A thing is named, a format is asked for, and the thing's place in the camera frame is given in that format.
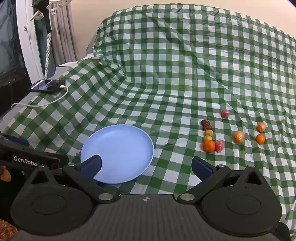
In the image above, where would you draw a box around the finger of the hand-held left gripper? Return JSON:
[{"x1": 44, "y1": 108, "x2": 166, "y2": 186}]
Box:
[{"x1": 0, "y1": 133, "x2": 30, "y2": 149}]

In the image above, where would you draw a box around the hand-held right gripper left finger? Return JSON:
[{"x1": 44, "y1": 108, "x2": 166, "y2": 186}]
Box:
[{"x1": 29, "y1": 155, "x2": 117, "y2": 203}]

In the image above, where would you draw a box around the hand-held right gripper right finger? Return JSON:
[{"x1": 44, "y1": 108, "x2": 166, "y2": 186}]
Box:
[{"x1": 177, "y1": 156, "x2": 265, "y2": 204}]

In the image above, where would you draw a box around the large bare orange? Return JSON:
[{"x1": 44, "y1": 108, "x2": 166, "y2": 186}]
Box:
[{"x1": 203, "y1": 140, "x2": 216, "y2": 153}]

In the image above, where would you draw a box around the light blue plate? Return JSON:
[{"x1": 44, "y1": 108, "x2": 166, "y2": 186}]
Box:
[{"x1": 80, "y1": 124, "x2": 154, "y2": 184}]

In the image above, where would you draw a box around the person's left hand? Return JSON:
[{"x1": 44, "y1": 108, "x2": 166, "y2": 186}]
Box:
[{"x1": 0, "y1": 166, "x2": 11, "y2": 181}]

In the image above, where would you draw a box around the black smartphone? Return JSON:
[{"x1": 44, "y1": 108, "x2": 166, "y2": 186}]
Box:
[{"x1": 28, "y1": 79, "x2": 66, "y2": 94}]

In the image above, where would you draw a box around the orange patterned cloth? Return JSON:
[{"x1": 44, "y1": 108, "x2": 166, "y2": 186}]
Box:
[{"x1": 0, "y1": 220, "x2": 19, "y2": 241}]

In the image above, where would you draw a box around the dark window pane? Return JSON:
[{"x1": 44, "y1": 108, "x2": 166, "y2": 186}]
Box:
[{"x1": 0, "y1": 0, "x2": 30, "y2": 112}]

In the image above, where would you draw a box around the green checked tablecloth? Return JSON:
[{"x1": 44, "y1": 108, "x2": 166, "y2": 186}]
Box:
[{"x1": 0, "y1": 3, "x2": 296, "y2": 232}]

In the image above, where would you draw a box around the grey curtain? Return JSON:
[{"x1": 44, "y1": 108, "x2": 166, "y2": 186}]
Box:
[{"x1": 50, "y1": 0, "x2": 80, "y2": 67}]

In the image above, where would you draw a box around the white charging cable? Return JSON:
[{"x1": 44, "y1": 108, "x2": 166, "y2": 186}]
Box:
[{"x1": 11, "y1": 85, "x2": 69, "y2": 112}]

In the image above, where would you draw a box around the grey braided cable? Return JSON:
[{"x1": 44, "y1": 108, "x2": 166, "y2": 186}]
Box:
[{"x1": 45, "y1": 31, "x2": 52, "y2": 79}]

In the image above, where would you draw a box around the white window frame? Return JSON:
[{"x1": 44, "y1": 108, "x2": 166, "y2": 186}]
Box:
[{"x1": 15, "y1": 0, "x2": 44, "y2": 81}]

